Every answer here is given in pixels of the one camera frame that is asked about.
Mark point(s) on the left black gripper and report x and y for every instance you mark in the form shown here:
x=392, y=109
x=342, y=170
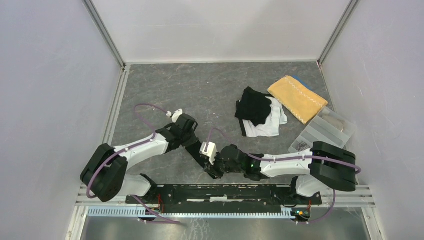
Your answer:
x=192, y=139

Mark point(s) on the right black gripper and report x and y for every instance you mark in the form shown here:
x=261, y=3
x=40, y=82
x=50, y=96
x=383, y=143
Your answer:
x=217, y=157

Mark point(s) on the black underwear beige waistband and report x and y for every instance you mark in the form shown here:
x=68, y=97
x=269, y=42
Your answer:
x=195, y=151

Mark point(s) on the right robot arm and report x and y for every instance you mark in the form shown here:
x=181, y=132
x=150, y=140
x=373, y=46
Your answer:
x=320, y=167

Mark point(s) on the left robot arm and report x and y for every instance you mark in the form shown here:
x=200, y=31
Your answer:
x=106, y=174

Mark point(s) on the black crumpled underwear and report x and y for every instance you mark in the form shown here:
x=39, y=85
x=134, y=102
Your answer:
x=254, y=106

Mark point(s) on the white underwear black waistband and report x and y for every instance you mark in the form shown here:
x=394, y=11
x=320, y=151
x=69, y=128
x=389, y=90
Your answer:
x=271, y=128

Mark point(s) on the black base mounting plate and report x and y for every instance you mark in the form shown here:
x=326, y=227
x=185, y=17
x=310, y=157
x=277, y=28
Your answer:
x=224, y=198

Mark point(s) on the folded yellow towel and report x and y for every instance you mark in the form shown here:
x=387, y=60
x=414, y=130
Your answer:
x=303, y=103

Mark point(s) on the clear plastic organizer box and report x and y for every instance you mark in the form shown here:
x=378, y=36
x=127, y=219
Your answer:
x=327, y=126

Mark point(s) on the blue cloth under towel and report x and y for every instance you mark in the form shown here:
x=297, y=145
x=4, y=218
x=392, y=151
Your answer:
x=302, y=82

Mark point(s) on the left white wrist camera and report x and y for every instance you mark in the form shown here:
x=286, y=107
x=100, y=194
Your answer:
x=174, y=116

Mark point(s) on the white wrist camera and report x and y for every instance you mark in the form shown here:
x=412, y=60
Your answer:
x=209, y=150
x=174, y=116

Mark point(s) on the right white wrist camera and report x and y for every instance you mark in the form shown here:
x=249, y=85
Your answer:
x=209, y=150

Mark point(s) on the aluminium frame rail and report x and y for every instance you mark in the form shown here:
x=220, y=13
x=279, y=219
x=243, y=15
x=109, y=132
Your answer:
x=205, y=214

